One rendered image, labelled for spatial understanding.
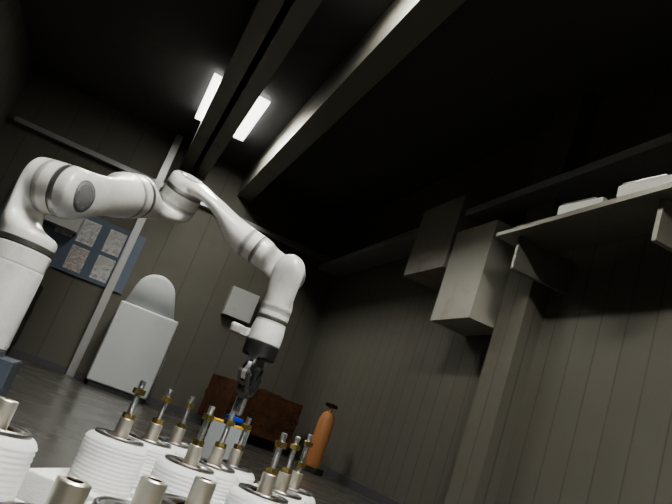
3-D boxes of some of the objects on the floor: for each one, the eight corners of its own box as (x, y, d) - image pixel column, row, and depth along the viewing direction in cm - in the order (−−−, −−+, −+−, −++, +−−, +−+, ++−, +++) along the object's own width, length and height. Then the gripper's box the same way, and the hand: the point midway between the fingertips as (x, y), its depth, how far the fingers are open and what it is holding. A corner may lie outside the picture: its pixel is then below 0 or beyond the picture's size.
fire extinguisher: (327, 479, 583) (350, 410, 600) (299, 469, 576) (324, 400, 593) (316, 473, 610) (339, 407, 627) (290, 464, 602) (314, 398, 619)
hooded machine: (142, 401, 754) (188, 293, 791) (146, 406, 698) (196, 288, 735) (83, 381, 734) (134, 270, 771) (83, 383, 679) (137, 264, 716)
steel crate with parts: (291, 459, 686) (311, 404, 703) (201, 428, 658) (224, 372, 674) (270, 448, 767) (288, 399, 783) (190, 419, 738) (210, 369, 754)
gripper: (273, 340, 133) (243, 418, 128) (285, 351, 146) (259, 422, 141) (240, 329, 134) (210, 406, 130) (255, 341, 147) (228, 411, 143)
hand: (239, 406), depth 136 cm, fingers closed
